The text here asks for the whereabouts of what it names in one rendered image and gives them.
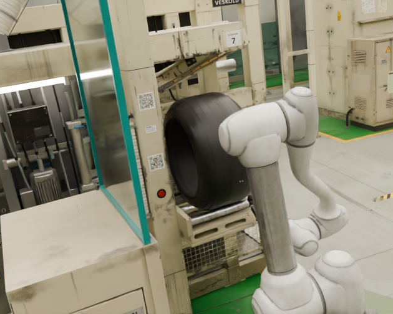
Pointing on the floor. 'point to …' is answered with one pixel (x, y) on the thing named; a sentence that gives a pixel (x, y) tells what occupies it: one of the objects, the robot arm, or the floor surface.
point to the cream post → (150, 144)
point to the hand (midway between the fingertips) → (252, 201)
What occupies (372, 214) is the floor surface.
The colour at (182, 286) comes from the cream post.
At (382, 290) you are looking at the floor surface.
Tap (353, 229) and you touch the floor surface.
